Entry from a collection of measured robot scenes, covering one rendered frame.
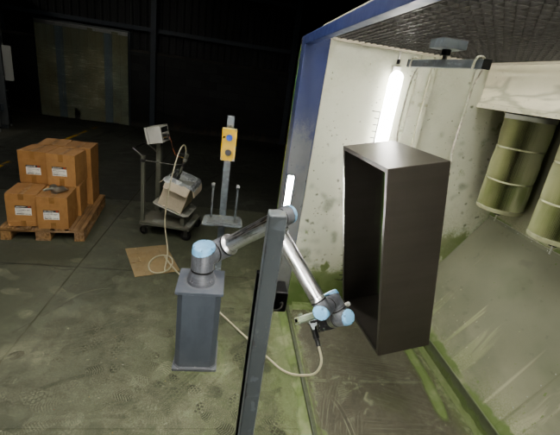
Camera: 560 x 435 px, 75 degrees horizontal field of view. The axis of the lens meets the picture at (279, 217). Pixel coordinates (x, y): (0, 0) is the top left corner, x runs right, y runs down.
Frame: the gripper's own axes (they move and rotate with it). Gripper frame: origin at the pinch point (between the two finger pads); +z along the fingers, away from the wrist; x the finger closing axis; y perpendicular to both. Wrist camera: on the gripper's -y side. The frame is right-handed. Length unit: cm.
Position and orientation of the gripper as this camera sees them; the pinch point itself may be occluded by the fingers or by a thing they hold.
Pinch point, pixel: (311, 320)
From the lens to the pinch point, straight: 250.2
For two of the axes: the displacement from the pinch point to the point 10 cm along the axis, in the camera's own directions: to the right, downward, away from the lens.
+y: 2.8, 9.3, -2.2
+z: -5.2, 3.4, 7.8
